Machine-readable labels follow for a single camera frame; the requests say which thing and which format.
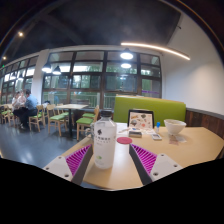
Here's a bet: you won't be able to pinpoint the white paper sheets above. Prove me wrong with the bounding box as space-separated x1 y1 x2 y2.
116 122 132 135

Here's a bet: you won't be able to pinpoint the black pendant lamps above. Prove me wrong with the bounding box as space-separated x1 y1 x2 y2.
41 47 134 76

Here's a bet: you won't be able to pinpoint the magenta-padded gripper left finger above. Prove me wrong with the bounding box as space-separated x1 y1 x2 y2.
42 143 94 186

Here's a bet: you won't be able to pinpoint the small dark box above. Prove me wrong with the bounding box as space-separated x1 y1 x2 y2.
128 129 143 139

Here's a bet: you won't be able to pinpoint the flat round red coaster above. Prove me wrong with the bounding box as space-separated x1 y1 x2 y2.
116 136 133 145

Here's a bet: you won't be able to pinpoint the paper slip with print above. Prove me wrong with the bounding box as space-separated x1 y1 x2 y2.
168 133 188 146

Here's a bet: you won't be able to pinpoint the white ceramic bowl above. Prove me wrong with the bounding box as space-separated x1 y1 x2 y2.
163 118 187 136

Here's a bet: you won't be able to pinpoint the dark-framed window wall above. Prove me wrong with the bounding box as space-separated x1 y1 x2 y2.
0 49 163 109

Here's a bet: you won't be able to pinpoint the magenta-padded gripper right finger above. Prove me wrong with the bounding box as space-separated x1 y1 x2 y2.
128 143 184 186

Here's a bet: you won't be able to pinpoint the green upholstered bench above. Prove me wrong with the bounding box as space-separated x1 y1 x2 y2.
113 95 187 127

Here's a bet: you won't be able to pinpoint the small white device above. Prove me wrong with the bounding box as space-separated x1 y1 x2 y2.
150 133 163 141

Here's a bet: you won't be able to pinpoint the clear plastic drink bottle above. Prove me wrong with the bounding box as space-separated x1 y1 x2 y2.
90 109 118 170

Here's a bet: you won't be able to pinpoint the wooden chairs with green seats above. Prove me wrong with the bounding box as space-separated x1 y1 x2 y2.
0 103 101 141

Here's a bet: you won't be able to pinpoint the black-framed tablet with pictures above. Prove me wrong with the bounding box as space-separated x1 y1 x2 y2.
127 108 156 132

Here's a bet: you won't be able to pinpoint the wooden dining table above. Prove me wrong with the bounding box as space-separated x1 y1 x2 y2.
54 103 90 138

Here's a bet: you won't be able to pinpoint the long curved ceiling light strip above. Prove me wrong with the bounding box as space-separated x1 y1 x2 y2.
120 41 191 61

